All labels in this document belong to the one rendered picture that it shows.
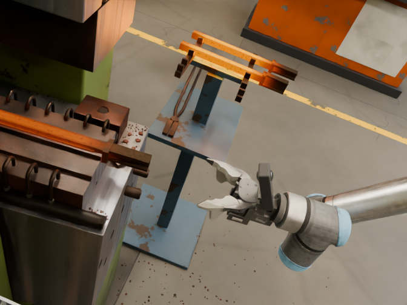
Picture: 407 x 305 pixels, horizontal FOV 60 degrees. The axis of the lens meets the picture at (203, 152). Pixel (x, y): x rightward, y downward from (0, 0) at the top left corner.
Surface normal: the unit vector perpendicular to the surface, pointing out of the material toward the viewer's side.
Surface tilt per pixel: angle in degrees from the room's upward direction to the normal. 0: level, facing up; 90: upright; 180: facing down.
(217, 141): 0
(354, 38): 90
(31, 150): 0
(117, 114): 0
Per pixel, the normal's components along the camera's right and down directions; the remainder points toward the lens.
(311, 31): -0.26, 0.60
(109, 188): 0.28, -0.70
